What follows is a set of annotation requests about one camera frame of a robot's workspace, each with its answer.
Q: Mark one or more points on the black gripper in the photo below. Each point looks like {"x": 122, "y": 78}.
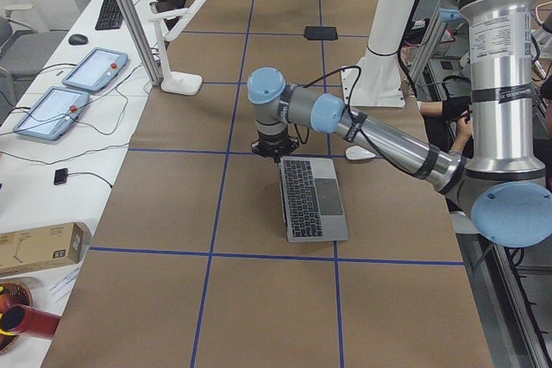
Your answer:
{"x": 271, "y": 148}

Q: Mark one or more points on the grey laptop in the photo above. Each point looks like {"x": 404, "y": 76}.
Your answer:
{"x": 311, "y": 200}

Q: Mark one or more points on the black mouse pad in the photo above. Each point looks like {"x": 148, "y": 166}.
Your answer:
{"x": 320, "y": 33}

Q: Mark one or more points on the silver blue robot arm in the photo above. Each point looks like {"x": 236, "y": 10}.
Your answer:
{"x": 490, "y": 172}

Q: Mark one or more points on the white computer mouse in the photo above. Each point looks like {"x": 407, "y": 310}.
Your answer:
{"x": 356, "y": 153}

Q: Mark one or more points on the black computer mouse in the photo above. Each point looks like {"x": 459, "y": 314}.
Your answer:
{"x": 78, "y": 40}

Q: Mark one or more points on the black keyboard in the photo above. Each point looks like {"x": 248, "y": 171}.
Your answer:
{"x": 110, "y": 16}

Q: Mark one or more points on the seated person in black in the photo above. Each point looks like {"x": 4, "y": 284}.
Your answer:
{"x": 449, "y": 126}

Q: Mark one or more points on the far teach pendant tablet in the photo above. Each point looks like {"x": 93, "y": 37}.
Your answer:
{"x": 96, "y": 70}

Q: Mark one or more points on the teach pendant tablet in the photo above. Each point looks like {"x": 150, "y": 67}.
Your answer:
{"x": 96, "y": 70}
{"x": 54, "y": 114}

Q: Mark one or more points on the small black square device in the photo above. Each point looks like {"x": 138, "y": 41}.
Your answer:
{"x": 60, "y": 176}

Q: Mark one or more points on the near teach pendant tablet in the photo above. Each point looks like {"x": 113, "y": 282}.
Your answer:
{"x": 54, "y": 114}

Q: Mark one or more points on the cardboard box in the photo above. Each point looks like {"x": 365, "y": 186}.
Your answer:
{"x": 38, "y": 249}

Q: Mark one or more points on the woven basket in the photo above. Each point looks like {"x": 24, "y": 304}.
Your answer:
{"x": 12, "y": 293}

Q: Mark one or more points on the white camera stand column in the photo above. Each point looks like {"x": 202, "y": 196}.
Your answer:
{"x": 378, "y": 82}

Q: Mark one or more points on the aluminium frame post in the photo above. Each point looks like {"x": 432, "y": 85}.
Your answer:
{"x": 139, "y": 38}

